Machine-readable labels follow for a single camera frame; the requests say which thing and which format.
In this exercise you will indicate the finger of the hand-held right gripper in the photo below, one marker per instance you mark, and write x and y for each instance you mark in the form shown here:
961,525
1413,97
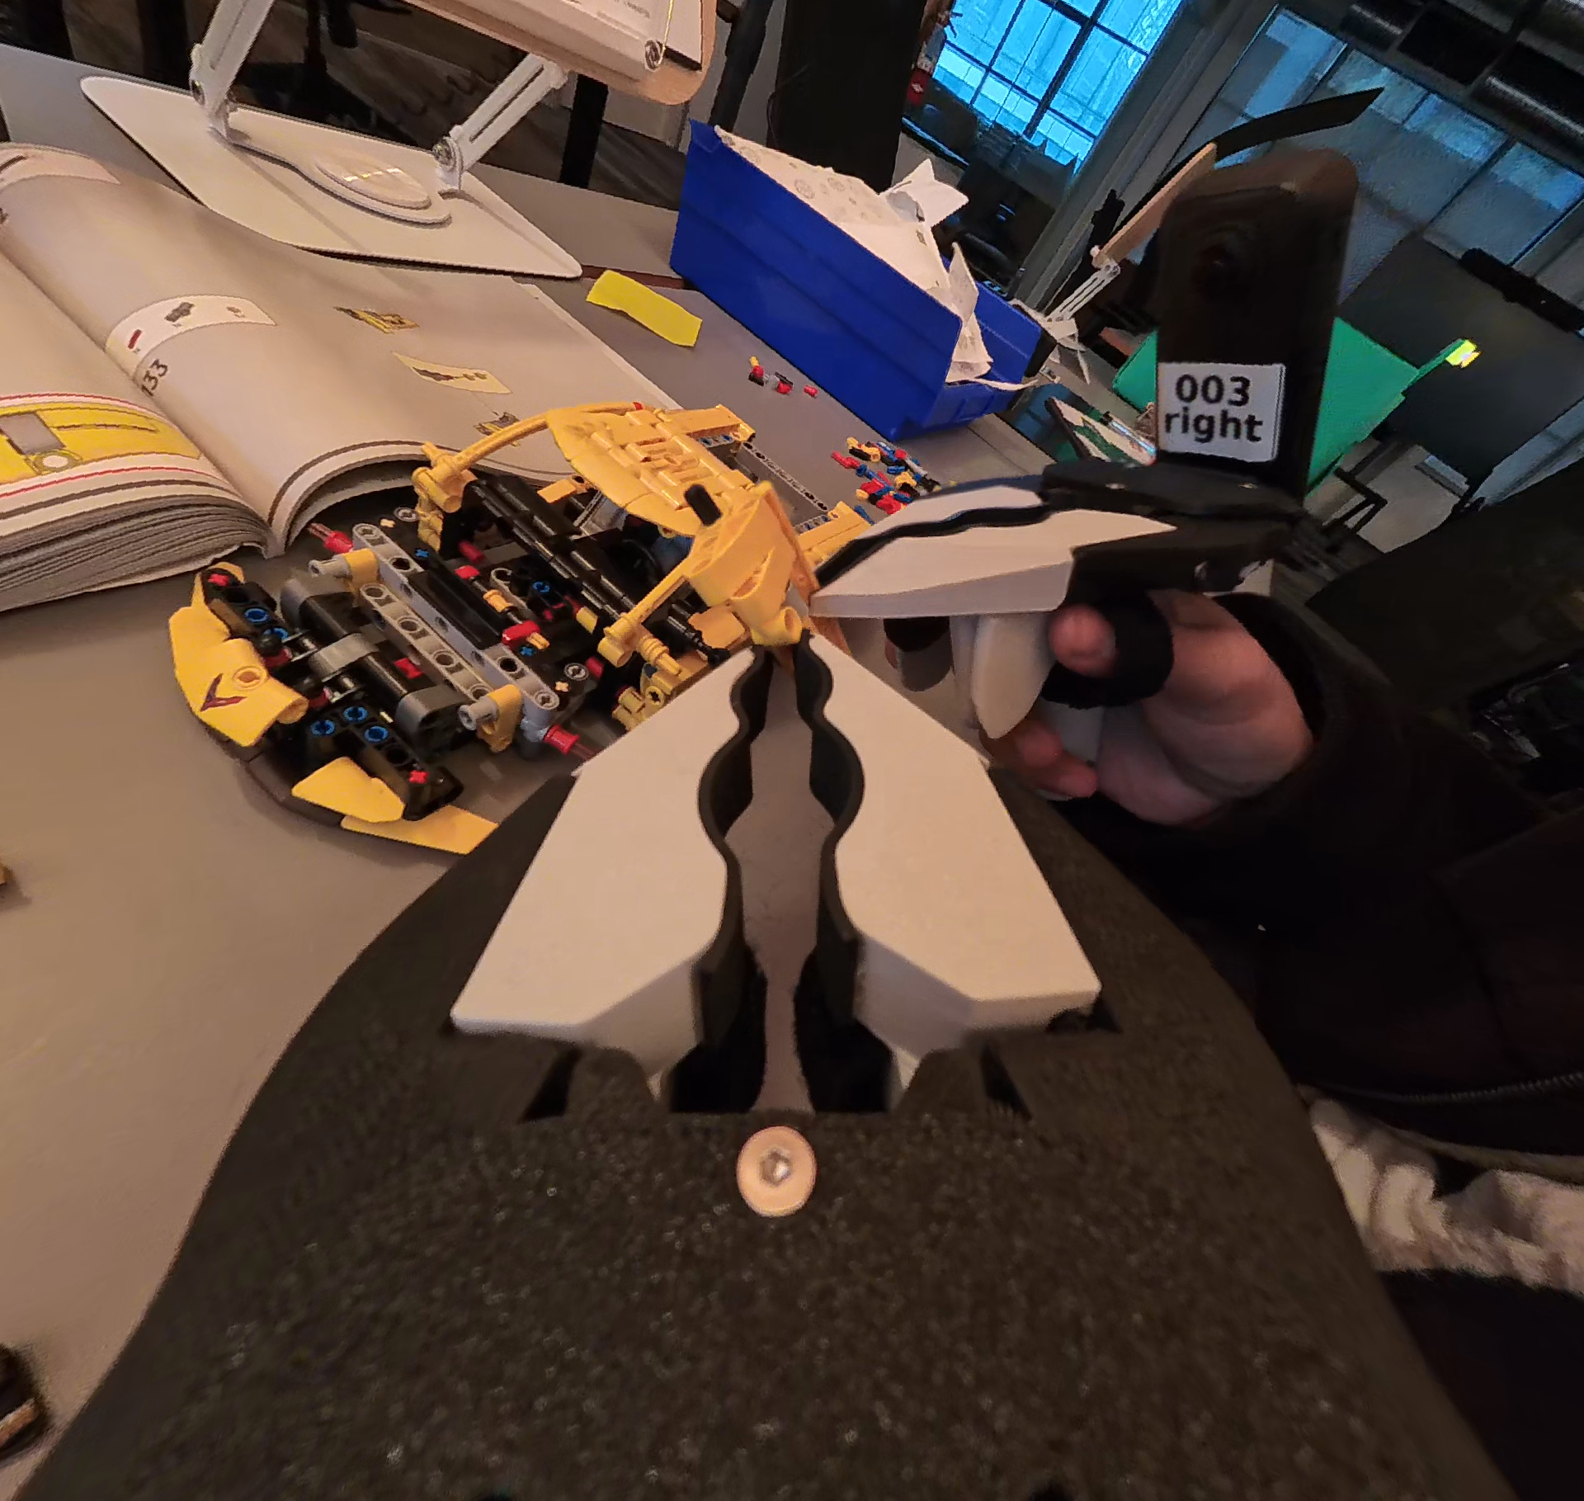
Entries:
990,559
959,501

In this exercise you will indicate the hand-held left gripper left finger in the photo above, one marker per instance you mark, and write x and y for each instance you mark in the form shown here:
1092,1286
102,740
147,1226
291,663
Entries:
593,895

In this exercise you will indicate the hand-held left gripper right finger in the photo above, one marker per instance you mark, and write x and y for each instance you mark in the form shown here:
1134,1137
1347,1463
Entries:
965,895

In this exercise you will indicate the black connector pin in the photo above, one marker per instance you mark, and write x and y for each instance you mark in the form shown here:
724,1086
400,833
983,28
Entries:
701,501

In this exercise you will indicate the person's right forearm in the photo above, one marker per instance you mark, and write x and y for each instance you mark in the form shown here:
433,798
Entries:
1422,845

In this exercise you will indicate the grey desk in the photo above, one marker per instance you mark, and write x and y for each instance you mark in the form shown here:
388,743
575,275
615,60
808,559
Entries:
147,969

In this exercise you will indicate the person's right hand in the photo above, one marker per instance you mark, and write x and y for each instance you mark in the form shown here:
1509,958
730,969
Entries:
1225,722

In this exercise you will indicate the pile of small colourful pins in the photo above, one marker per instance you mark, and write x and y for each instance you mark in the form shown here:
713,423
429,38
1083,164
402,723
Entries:
885,474

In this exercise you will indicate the green baseplate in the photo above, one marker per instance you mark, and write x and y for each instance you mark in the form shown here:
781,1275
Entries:
1094,430

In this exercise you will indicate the green box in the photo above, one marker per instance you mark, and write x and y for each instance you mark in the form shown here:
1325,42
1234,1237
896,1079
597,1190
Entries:
1360,399

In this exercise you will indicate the scattered red and black pins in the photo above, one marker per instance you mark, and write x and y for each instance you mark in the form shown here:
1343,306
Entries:
777,377

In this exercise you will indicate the glass partition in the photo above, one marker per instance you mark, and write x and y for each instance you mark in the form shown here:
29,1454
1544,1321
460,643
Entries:
1422,151

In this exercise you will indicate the dark monitor screen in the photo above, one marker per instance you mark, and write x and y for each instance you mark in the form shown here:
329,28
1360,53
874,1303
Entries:
1484,363

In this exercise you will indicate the blue plastic bin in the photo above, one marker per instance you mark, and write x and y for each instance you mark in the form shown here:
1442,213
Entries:
804,288

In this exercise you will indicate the yellow brick car model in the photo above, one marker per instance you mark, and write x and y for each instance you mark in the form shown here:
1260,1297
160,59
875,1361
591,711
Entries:
495,610

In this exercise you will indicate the paned window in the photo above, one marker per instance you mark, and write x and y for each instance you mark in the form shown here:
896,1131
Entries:
1052,28

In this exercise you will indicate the yellow paper strip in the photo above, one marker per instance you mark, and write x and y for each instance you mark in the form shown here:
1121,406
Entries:
642,306

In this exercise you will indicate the dark standing board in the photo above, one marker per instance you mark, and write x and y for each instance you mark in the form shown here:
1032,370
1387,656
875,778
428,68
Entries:
841,40

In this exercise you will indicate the person's fleece-lined dark jacket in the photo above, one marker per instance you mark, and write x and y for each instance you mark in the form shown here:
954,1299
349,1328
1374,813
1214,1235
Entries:
1460,1192

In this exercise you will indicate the instruction booklet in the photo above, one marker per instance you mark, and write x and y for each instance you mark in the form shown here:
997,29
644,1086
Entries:
309,386

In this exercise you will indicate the person's dark trousers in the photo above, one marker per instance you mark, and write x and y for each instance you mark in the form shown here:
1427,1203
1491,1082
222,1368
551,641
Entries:
1496,1390

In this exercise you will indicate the white board stand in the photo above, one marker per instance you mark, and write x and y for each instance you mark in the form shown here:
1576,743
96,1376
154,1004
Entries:
309,164

